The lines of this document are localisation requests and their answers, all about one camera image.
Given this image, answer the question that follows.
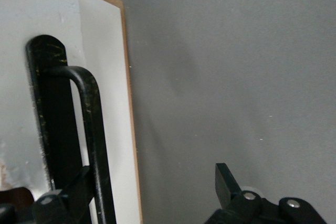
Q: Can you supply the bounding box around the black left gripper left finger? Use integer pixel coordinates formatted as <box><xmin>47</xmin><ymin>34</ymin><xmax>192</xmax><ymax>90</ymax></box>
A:
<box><xmin>33</xmin><ymin>165</ymin><xmax>95</xmax><ymax>224</ymax></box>

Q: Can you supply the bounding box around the black metal drawer handle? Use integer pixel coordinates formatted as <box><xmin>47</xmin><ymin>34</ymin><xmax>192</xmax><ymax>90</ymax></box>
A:
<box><xmin>25</xmin><ymin>34</ymin><xmax>118</xmax><ymax>224</ymax></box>

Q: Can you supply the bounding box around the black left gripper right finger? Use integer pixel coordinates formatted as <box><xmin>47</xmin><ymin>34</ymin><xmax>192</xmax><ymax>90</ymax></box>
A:
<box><xmin>207</xmin><ymin>163</ymin><xmax>329</xmax><ymax>224</ymax></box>

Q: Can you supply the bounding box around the wooden drawer with white front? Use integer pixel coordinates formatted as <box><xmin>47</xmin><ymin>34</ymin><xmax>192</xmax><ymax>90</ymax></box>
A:
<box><xmin>0</xmin><ymin>0</ymin><xmax>140</xmax><ymax>224</ymax></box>

